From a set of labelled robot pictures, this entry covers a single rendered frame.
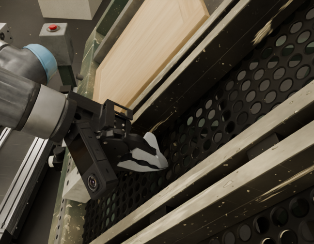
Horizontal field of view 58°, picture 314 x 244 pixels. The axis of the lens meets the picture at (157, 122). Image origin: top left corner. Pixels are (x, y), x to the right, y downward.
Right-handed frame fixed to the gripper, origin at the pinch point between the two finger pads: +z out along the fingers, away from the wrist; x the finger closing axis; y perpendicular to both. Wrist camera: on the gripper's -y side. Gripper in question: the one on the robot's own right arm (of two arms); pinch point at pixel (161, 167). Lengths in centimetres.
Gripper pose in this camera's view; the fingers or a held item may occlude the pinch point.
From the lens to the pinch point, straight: 52.3
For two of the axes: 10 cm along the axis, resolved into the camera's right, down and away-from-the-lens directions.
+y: -0.6, -7.4, 6.7
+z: 8.0, 3.7, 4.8
